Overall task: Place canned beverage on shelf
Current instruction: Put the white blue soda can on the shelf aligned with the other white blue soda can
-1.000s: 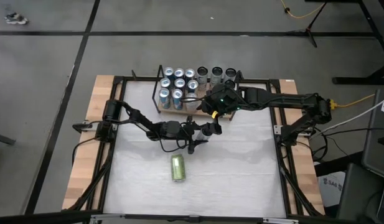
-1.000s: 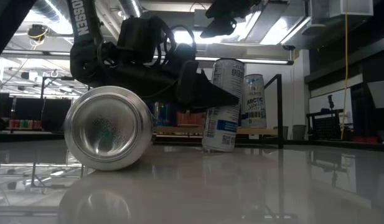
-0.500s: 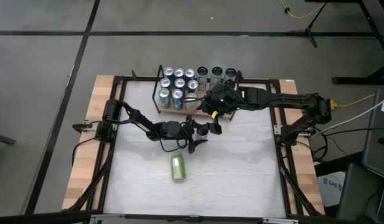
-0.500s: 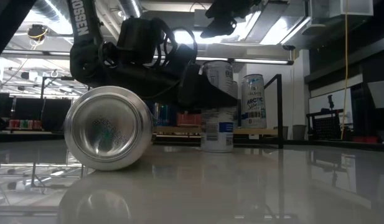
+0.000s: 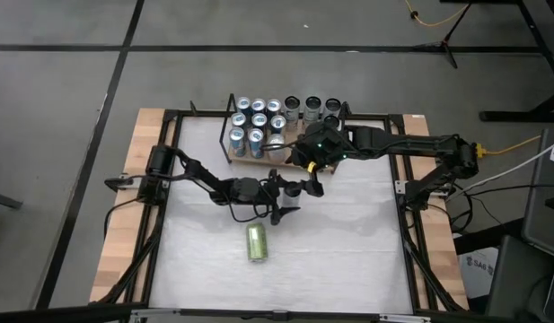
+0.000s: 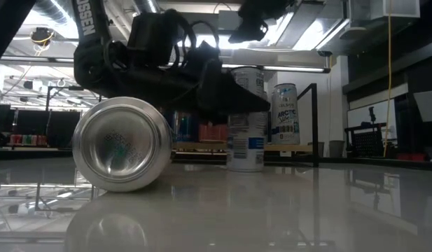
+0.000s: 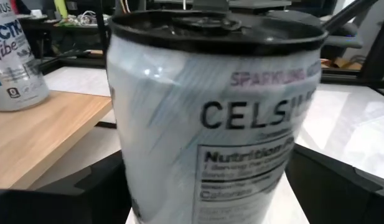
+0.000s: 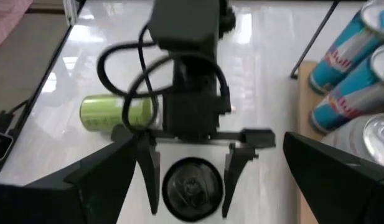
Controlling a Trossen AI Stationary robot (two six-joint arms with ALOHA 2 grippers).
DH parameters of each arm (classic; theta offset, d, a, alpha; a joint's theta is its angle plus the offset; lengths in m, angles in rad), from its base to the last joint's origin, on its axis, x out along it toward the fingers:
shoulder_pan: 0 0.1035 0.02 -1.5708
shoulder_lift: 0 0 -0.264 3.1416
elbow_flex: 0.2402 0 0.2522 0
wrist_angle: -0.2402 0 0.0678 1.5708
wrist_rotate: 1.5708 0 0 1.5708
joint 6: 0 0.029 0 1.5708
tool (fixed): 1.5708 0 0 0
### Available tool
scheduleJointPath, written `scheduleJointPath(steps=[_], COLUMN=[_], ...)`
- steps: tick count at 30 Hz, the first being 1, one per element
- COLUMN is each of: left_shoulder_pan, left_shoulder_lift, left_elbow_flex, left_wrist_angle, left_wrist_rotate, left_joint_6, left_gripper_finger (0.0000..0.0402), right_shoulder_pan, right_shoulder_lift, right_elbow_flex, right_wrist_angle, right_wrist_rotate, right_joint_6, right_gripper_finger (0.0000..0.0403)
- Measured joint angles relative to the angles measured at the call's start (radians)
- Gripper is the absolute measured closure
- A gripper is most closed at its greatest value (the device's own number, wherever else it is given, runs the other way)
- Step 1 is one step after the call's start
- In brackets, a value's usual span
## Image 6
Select red box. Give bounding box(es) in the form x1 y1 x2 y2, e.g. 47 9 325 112
396 152 426 162

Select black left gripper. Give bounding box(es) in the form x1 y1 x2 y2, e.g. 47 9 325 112
131 43 272 124

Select rectangular metal ceiling duct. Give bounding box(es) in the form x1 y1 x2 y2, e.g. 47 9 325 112
271 0 421 56

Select black monitor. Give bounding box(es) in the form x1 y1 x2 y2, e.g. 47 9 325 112
0 104 13 146
14 111 82 148

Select blue silver Red Bull can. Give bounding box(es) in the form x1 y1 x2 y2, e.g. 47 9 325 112
172 111 196 143

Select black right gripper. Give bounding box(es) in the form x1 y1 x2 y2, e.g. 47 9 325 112
228 0 297 45

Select gray ceiling box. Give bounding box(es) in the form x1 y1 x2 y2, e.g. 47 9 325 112
217 9 239 33

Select gray bin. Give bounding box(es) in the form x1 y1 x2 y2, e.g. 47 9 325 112
307 141 325 158
329 139 346 159

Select distant colourful cans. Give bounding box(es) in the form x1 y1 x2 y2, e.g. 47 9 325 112
8 134 48 146

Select gray trapezoid panel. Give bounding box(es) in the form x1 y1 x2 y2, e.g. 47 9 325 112
413 90 432 123

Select yellow cable reel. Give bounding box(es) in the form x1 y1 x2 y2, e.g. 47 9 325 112
29 27 56 48

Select white slim beverage can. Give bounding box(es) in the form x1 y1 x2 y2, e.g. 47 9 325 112
226 66 269 173

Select black wire cart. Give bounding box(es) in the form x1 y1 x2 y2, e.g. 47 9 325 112
344 106 388 159

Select green beverage can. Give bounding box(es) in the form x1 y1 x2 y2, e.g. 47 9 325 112
71 97 173 193

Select black metal rack frame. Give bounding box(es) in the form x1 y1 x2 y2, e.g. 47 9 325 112
45 85 104 113

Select white board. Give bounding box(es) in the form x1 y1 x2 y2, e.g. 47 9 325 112
347 99 398 141

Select white can with blue print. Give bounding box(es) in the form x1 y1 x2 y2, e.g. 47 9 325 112
270 83 301 146

